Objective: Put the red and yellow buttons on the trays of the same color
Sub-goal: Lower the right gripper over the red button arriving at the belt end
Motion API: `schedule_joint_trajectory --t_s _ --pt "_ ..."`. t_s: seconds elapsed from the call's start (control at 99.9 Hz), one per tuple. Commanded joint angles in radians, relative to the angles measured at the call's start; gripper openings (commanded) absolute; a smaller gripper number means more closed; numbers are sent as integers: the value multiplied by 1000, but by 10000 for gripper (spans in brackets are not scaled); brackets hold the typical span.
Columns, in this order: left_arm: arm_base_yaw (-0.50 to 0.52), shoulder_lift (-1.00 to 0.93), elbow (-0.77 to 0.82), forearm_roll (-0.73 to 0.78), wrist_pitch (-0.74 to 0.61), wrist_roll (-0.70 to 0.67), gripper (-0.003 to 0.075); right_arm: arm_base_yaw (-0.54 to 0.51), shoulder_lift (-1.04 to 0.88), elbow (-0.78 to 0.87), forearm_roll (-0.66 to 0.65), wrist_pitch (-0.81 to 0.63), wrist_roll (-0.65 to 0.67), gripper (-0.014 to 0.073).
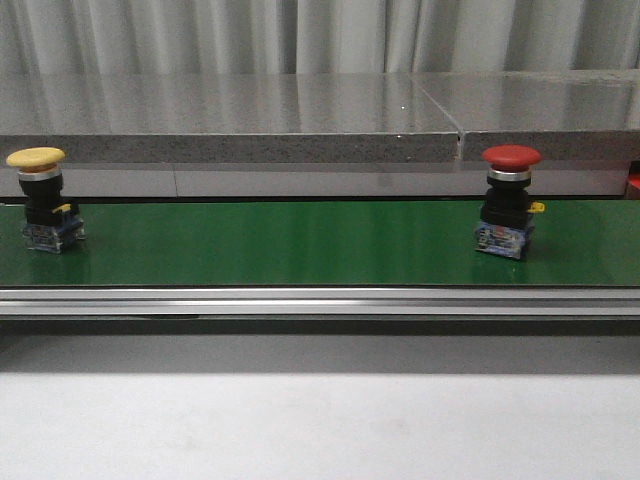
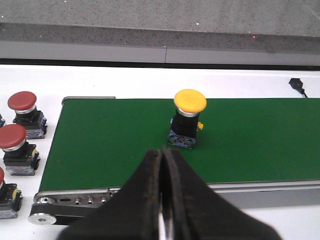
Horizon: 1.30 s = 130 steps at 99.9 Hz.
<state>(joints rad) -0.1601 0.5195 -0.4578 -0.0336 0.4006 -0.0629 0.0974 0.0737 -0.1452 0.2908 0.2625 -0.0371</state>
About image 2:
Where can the red mushroom push button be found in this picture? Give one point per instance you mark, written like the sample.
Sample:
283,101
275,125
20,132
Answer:
27,115
10,198
21,158

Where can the green conveyor belt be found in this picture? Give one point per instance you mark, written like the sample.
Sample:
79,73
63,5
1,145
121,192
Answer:
99,143

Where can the black cable connector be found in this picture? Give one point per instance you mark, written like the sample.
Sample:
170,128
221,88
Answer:
297,85

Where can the black conveyor drive belt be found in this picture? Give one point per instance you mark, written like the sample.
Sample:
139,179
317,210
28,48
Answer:
52,214

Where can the grey stone counter slab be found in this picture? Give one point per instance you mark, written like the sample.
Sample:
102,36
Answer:
250,25

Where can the yellow mushroom push button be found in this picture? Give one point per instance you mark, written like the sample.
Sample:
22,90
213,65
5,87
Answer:
185,123

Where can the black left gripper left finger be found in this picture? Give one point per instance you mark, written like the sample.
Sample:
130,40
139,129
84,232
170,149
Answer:
131,214

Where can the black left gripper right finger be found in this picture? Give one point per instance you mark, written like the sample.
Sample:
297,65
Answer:
198,213

